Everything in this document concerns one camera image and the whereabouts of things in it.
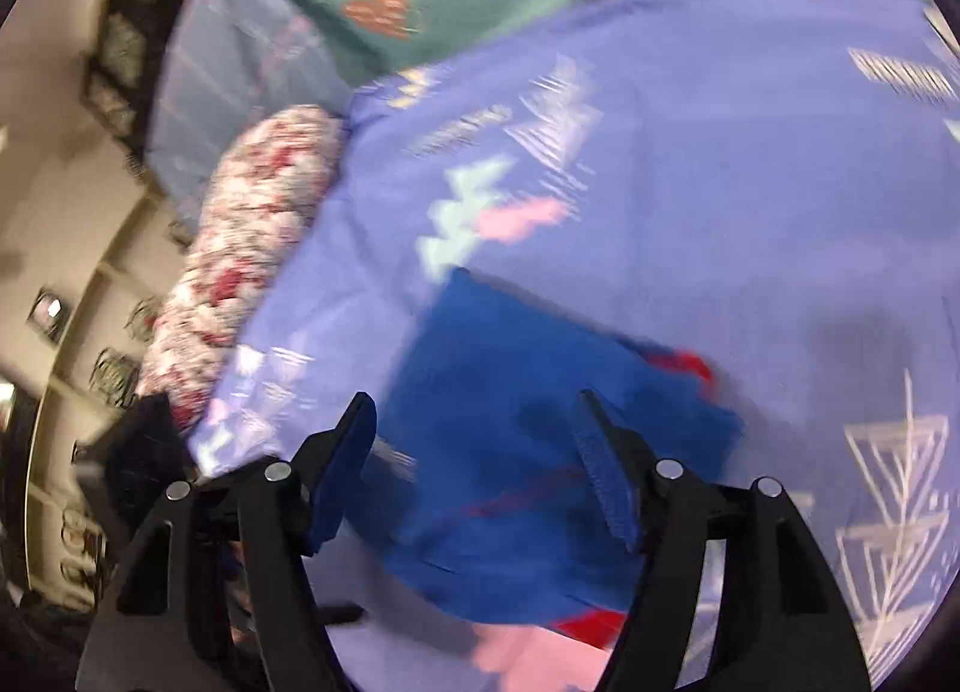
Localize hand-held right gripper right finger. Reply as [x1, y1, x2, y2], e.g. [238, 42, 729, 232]
[577, 388, 875, 692]

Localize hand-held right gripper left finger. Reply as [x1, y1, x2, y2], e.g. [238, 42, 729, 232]
[75, 392, 377, 692]

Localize blue and red pants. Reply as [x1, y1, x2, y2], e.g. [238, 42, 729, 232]
[375, 268, 743, 652]

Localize floral pillow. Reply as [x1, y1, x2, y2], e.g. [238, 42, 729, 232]
[139, 105, 346, 430]

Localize purple printed bed sheet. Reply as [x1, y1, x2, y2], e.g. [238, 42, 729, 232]
[184, 0, 960, 692]

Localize grey plaid sheet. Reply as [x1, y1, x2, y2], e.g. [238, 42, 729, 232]
[150, 0, 361, 213]

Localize beige wall shelf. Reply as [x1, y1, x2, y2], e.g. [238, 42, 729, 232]
[0, 212, 196, 610]

